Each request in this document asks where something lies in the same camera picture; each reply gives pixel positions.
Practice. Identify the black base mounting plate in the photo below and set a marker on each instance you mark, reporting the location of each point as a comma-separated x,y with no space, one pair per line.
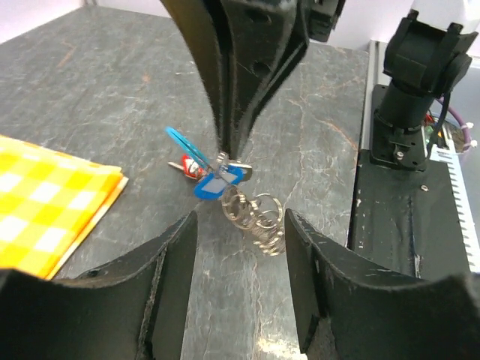
407,221

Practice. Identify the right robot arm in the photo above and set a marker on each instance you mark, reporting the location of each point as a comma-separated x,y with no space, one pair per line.
427,54

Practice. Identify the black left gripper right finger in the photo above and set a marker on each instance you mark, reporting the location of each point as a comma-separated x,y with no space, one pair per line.
347,307

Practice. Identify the red key tag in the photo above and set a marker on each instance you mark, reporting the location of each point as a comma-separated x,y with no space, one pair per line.
189,167

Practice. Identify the yellow checkered cloth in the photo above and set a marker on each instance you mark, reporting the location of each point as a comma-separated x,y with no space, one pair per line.
50,202

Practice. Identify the grey slotted cable duct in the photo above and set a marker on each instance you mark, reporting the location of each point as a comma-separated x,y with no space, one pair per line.
448,155

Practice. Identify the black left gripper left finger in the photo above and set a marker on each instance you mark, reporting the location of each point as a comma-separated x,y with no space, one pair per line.
133,307

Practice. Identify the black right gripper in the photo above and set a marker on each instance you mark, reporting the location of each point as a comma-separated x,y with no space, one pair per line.
268,40

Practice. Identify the blue key tag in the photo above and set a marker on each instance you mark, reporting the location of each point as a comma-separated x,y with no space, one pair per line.
212,187

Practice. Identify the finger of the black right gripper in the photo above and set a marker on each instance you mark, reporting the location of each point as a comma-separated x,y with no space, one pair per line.
205,29

